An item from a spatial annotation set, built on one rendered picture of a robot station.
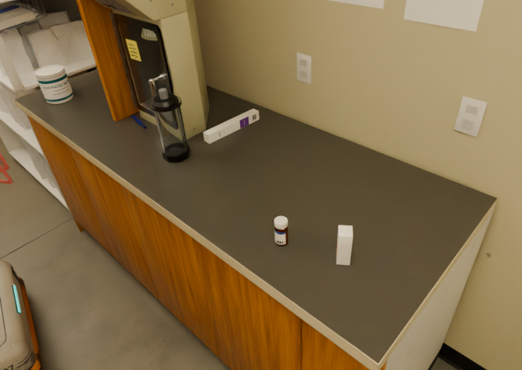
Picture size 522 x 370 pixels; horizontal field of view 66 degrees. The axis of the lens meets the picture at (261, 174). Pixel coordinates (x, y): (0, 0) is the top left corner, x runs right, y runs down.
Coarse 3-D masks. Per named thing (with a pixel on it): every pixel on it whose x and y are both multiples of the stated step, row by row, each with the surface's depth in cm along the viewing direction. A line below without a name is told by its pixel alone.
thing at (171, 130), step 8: (176, 104) 137; (160, 112) 136; (168, 112) 137; (176, 112) 139; (160, 120) 139; (168, 120) 139; (176, 120) 141; (160, 128) 142; (168, 128) 141; (176, 128) 142; (160, 136) 145; (168, 136) 143; (176, 136) 143; (184, 136) 147; (168, 144) 145; (176, 144) 145; (184, 144) 148; (168, 152) 147; (176, 152) 147
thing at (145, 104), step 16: (128, 32) 149; (144, 32) 141; (160, 32) 136; (144, 48) 147; (160, 48) 139; (128, 64) 161; (144, 64) 152; (160, 64) 144; (144, 80) 158; (160, 80) 150; (144, 96) 165; (144, 112) 172
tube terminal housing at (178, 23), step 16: (160, 0) 130; (176, 0) 135; (192, 0) 152; (160, 16) 133; (176, 16) 137; (192, 16) 150; (176, 32) 139; (192, 32) 147; (176, 48) 142; (192, 48) 147; (176, 64) 144; (192, 64) 149; (176, 80) 147; (192, 80) 152; (192, 96) 155; (192, 112) 158; (208, 112) 179; (192, 128) 162
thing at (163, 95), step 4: (164, 88) 138; (160, 92) 136; (164, 92) 136; (156, 96) 140; (160, 96) 137; (164, 96) 137; (168, 96) 138; (172, 96) 139; (176, 96) 141; (152, 100) 139; (156, 100) 137; (160, 100) 137; (164, 100) 137; (168, 100) 137; (172, 100) 137; (176, 100) 138; (152, 104) 137; (156, 104) 136; (160, 104) 136; (164, 104) 136; (168, 104) 136; (172, 104) 137
